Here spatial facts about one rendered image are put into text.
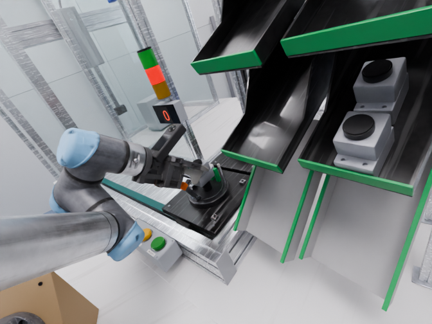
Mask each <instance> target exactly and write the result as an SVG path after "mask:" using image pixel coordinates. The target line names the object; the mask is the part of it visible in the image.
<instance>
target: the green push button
mask: <svg viewBox="0 0 432 324"><path fill-rule="evenodd" d="M164 245H165V239H164V238H163V237H156V238H155V239H154V240H153V241H152V242H151V245H150V246H151V248H152V249H153V250H154V251H157V250H160V249H161V248H162V247H163V246H164Z"/></svg>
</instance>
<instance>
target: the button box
mask: <svg viewBox="0 0 432 324"><path fill-rule="evenodd" d="M135 221H137V224H138V225H139V226H140V228H141V229H145V228H149V229H150V230H151V232H152V234H151V236H150V237H149V238H148V239H147V240H144V241H142V242H141V244H140V245H139V246H138V247H137V248H136V249H137V250H138V251H139V252H140V253H141V254H143V255H144V256H145V257H147V258H148V259H149V260H150V261H152V262H153V263H154V264H156V265H157V266H158V267H159V268H160V269H162V270H163V271H164V272H167V271H168V270H169V269H170V268H171V267H172V265H173V264H174V263H175V262H176V260H177V259H178V258H179V257H180V256H181V255H182V254H183V251H182V250H181V248H180V247H179V245H178V243H177V242H176V240H175V239H173V238H171V237H169V236H168V235H166V234H164V233H163V232H161V231H159V230H158V229H156V228H155V227H153V226H151V225H150V224H147V223H146V222H144V221H143V220H141V219H139V218H137V219H136V220H135ZM156 237H163V238H164V239H165V245H164V246H163V247H162V248H161V249H160V250H157V251H154V250H153V249H152V248H151V246H150V245H151V242H152V241H153V240H154V239H155V238H156Z"/></svg>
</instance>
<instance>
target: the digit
mask: <svg viewBox="0 0 432 324"><path fill-rule="evenodd" d="M159 110H160V112H161V114H162V116H163V119H164V121H165V122H168V123H173V121H172V119H171V116H170V114H169V112H168V109H167V107H159Z"/></svg>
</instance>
